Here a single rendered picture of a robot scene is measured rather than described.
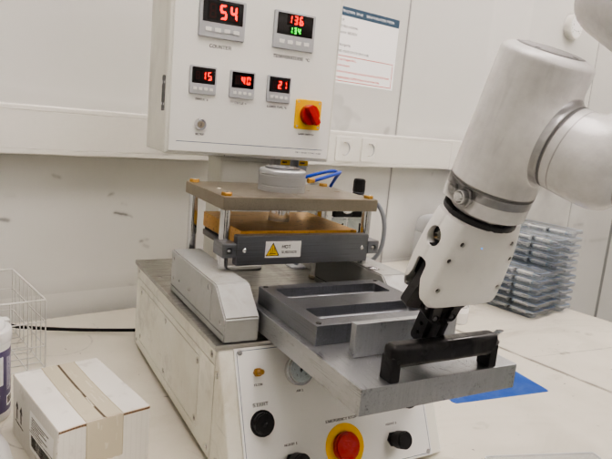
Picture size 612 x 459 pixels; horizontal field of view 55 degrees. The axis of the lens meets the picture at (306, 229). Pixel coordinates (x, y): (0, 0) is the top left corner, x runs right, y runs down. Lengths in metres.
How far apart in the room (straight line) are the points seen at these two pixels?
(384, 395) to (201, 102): 0.63
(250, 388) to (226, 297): 0.12
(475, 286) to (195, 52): 0.64
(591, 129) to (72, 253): 1.14
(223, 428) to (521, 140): 0.50
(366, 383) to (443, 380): 0.10
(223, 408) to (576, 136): 0.52
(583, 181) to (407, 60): 1.47
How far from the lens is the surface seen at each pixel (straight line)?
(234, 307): 0.79
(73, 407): 0.84
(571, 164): 0.53
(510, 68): 0.55
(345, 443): 0.86
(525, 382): 1.30
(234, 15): 1.08
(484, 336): 0.70
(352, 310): 0.79
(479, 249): 0.60
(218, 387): 0.80
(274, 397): 0.82
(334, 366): 0.65
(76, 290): 1.45
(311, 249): 0.91
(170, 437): 0.94
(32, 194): 1.38
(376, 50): 1.85
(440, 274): 0.59
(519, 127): 0.55
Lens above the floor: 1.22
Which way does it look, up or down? 10 degrees down
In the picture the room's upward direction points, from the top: 5 degrees clockwise
